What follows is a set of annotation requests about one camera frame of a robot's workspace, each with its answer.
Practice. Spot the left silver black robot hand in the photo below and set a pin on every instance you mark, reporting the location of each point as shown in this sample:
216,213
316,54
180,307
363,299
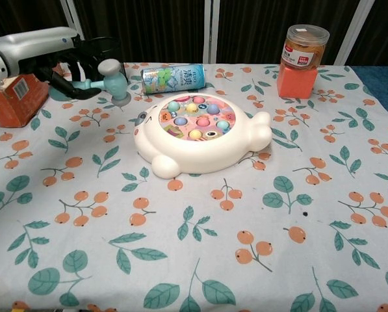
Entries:
34,45

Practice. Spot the teal toy hammer grey ends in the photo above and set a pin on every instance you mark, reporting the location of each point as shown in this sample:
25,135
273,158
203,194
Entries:
114,84

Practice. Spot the white whack-a-mole toy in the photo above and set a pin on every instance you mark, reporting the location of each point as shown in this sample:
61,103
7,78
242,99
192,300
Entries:
193,152

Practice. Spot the dark pleated partition panel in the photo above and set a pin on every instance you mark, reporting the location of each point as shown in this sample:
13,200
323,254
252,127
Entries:
141,26
382,29
21,14
255,29

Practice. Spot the orange cardboard snack box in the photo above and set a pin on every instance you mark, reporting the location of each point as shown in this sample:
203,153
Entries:
18,104

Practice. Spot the black mesh pen cup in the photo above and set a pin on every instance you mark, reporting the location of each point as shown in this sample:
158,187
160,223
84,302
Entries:
110,48

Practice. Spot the light blue drink can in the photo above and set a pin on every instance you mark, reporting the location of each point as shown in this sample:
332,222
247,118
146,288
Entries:
174,78

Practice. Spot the floral fruit print tablecloth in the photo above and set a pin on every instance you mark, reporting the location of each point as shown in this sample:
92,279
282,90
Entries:
193,234

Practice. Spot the orange cube block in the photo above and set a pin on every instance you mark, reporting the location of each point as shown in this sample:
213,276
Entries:
297,83

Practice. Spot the clear plastic snack jar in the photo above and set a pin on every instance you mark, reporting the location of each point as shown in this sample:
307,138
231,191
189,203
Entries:
305,48

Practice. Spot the grey partition post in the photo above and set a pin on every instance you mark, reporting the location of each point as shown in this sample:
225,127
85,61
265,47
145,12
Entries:
71,16
351,29
211,29

